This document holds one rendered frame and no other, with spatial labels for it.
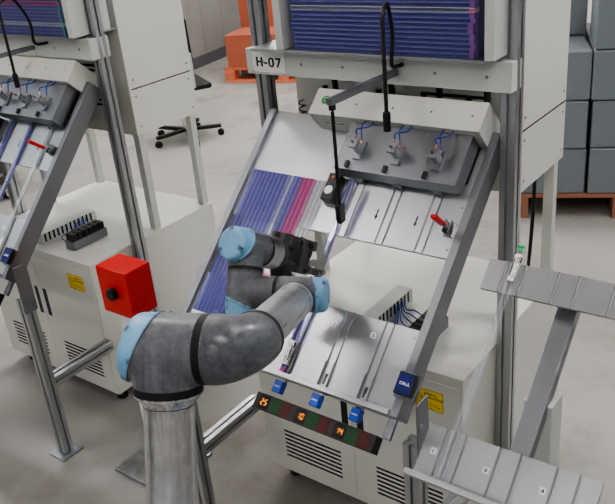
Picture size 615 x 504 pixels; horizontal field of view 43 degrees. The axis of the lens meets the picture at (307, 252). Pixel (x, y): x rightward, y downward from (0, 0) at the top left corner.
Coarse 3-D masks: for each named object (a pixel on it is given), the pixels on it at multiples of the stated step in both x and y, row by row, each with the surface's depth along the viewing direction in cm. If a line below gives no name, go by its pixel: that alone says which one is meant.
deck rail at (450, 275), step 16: (496, 144) 185; (496, 160) 186; (480, 176) 183; (480, 192) 182; (480, 208) 184; (464, 224) 180; (464, 240) 180; (448, 256) 179; (464, 256) 182; (448, 272) 177; (448, 288) 178; (432, 304) 176; (448, 304) 180; (432, 320) 174; (432, 336) 176; (416, 352) 173; (432, 352) 178; (416, 368) 172; (400, 400) 170; (400, 416) 170
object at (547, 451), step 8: (560, 392) 158; (552, 400) 155; (560, 400) 157; (552, 408) 153; (560, 408) 158; (552, 416) 154; (560, 416) 159; (544, 424) 156; (552, 424) 155; (560, 424) 160; (544, 432) 157; (552, 432) 156; (544, 440) 157; (552, 440) 158; (544, 448) 158; (552, 448) 159; (536, 456) 160; (544, 456) 159; (552, 456) 160; (552, 464) 161
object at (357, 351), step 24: (336, 312) 188; (288, 336) 192; (312, 336) 189; (336, 336) 185; (360, 336) 183; (384, 336) 180; (408, 336) 177; (312, 360) 186; (336, 360) 183; (360, 360) 180; (384, 360) 177; (408, 360) 174; (336, 384) 181; (360, 384) 178; (384, 384) 175
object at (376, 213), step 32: (288, 128) 220; (320, 128) 214; (256, 160) 221; (288, 160) 215; (320, 160) 210; (480, 160) 186; (352, 192) 200; (384, 192) 196; (416, 192) 191; (320, 224) 201; (352, 224) 196; (384, 224) 192; (416, 224) 187
